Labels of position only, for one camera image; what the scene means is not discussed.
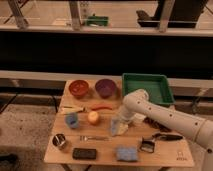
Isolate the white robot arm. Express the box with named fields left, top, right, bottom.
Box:
left=116, top=89, right=213, bottom=171

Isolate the purple bowl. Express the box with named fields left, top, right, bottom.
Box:
left=95, top=79, right=117, bottom=98

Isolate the yellow banana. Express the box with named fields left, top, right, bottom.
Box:
left=59, top=106, right=85, bottom=115

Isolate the red chili pepper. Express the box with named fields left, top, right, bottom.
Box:
left=88, top=105, right=112, bottom=111

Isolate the small metal cup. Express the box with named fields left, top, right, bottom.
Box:
left=52, top=134, right=67, bottom=150

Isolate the black rectangular sponge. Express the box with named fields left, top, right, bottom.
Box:
left=72, top=148, right=97, bottom=159

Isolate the blue folded cloth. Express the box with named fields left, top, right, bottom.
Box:
left=116, top=146, right=138, bottom=162

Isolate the green plastic tray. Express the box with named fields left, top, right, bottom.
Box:
left=122, top=73, right=174, bottom=107

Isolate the dark machine on shelf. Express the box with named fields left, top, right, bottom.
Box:
left=136, top=0, right=209, bottom=28

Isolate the wooden table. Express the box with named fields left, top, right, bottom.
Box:
left=44, top=80, right=194, bottom=167

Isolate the bunch of dark grapes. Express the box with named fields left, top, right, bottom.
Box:
left=143, top=117, right=172, bottom=132

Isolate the white plastic cup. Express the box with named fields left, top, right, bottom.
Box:
left=133, top=113, right=146, bottom=122

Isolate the silver fork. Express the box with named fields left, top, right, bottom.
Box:
left=79, top=135, right=109, bottom=141

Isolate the blue plastic cup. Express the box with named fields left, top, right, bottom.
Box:
left=65, top=113, right=78, bottom=129

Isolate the green box on shelf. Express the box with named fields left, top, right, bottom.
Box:
left=86, top=15, right=109, bottom=26

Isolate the orange bowl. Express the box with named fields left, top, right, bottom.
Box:
left=69, top=80, right=89, bottom=98

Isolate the light blue towel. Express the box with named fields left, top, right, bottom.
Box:
left=110, top=118, right=128, bottom=136

